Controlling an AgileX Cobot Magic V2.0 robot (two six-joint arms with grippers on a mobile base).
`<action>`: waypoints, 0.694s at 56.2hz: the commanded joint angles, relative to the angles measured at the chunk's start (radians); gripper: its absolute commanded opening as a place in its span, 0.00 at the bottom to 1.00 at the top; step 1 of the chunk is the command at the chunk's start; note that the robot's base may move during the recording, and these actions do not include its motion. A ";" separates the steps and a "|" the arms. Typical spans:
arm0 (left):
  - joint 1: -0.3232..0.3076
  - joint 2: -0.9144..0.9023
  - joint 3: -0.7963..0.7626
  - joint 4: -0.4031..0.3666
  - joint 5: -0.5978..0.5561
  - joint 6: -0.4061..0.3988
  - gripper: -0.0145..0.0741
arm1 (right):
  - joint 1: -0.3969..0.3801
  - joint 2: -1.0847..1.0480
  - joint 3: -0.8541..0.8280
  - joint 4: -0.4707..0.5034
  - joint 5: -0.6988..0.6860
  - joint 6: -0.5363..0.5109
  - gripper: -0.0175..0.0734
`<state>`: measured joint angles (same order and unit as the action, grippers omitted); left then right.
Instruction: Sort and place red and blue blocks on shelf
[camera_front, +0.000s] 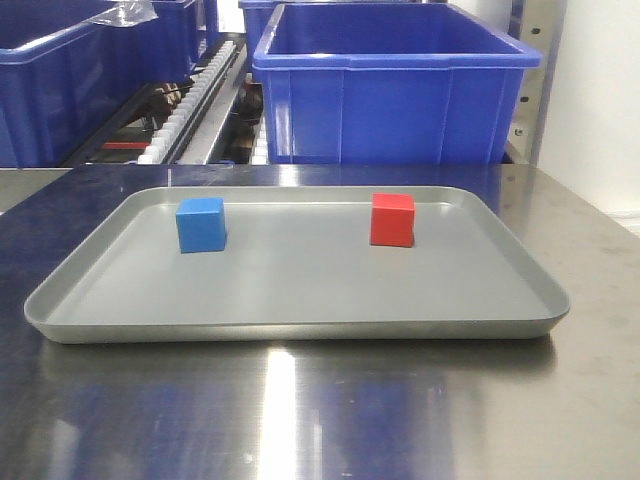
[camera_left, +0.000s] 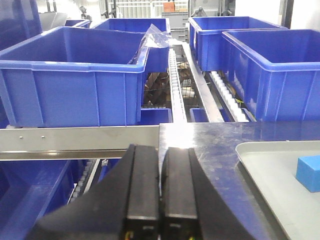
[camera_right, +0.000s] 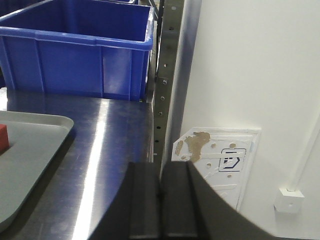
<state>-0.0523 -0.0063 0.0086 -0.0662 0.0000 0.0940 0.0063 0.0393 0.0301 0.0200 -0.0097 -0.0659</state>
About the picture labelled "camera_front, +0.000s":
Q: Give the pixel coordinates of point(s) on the red cube block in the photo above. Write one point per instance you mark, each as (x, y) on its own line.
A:
(392, 220)

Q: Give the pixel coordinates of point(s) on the blue cube block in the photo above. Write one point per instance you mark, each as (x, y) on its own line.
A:
(201, 225)

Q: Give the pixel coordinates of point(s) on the grey metal tray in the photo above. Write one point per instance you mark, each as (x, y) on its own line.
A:
(298, 265)

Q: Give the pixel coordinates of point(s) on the large blue bin right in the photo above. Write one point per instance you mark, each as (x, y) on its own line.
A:
(387, 83)

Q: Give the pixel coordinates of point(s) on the large blue bin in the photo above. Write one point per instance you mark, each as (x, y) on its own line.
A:
(387, 83)
(62, 77)

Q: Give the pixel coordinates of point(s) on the blue bin behind centre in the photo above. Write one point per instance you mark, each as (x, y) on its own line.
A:
(256, 15)

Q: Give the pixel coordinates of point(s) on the clear plastic bag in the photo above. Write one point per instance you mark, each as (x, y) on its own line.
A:
(125, 14)

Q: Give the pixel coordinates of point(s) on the large blue bin left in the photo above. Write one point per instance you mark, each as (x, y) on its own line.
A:
(62, 77)

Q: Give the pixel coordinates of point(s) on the steel shelf upright post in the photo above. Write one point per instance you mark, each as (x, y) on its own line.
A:
(540, 25)

